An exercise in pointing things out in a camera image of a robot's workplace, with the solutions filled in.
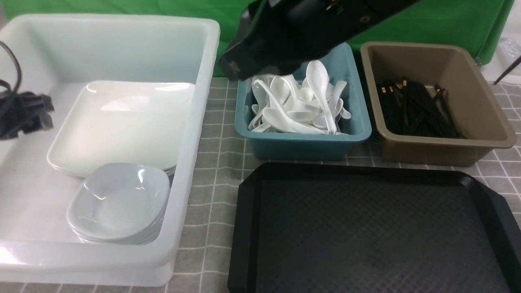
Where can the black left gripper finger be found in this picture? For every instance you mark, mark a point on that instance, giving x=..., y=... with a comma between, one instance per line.
x=28, y=113

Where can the large white square plate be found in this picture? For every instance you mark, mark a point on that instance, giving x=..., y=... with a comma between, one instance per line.
x=123, y=122

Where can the small white bowl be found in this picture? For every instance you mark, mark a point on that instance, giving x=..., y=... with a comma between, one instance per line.
x=119, y=200

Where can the white ceramic soup spoon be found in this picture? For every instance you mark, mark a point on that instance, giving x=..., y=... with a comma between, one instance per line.
x=318, y=80

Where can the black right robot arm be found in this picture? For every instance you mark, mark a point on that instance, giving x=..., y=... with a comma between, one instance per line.
x=277, y=36

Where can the large white plastic bin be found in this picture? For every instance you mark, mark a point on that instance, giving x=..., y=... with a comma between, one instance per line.
x=59, y=55

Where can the white plates stack in bin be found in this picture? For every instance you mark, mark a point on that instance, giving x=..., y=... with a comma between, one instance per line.
x=171, y=170

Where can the white bowls stack in bin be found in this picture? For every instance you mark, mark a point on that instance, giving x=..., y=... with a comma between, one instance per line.
x=141, y=238

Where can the teal plastic bin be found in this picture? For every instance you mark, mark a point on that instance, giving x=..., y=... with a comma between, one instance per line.
x=340, y=65

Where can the pile of white spoons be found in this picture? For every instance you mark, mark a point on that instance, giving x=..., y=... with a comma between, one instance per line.
x=298, y=102

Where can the black serving tray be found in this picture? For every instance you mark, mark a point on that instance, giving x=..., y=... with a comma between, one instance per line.
x=309, y=228

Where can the pile of black chopsticks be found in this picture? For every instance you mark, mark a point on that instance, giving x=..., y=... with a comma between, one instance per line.
x=409, y=109

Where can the brown plastic bin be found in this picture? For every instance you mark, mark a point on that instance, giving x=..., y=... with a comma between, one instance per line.
x=473, y=105

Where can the green backdrop cloth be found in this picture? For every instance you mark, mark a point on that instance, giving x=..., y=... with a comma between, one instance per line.
x=474, y=25

